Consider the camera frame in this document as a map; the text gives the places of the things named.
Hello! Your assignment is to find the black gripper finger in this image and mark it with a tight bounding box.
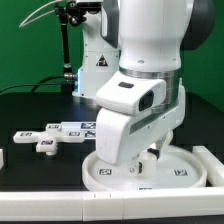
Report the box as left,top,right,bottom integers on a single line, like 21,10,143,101
155,131,173,157
128,158,143,175

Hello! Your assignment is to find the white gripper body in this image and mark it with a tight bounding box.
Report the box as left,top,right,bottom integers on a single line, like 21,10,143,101
96,86,185,166

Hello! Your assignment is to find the white round table top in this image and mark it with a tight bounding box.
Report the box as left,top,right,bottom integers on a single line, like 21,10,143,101
82,145,207,191

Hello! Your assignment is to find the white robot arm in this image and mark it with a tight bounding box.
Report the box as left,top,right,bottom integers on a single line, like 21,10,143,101
83,0,215,174

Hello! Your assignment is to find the white marker tag sheet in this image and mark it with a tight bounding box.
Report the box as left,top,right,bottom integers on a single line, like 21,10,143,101
61,121,96,139

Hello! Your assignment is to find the white right fence bar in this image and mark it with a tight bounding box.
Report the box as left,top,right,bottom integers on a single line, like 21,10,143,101
193,146,224,187

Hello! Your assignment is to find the white fence bar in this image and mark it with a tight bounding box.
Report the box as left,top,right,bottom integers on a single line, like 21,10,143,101
0,187,224,221
193,146,224,187

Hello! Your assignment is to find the white front fence bar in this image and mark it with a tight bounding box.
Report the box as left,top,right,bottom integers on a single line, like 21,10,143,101
0,187,224,221

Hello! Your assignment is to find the white cross-shaped table base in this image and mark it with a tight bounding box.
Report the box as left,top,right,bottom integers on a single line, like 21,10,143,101
13,122,85,156

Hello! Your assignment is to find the white left fence piece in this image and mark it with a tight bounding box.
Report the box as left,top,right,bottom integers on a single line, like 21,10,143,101
0,149,4,170

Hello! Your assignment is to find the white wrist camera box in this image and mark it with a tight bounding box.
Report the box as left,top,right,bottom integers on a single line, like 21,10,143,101
96,71,166,115

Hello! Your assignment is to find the black cable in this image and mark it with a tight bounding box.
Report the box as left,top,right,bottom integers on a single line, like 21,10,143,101
0,74,68,95

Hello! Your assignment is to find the black camera stand pole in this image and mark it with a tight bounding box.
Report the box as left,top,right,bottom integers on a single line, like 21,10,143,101
55,1,85,95

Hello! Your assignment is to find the white cable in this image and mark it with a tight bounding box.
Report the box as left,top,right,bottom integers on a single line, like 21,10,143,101
18,0,69,29

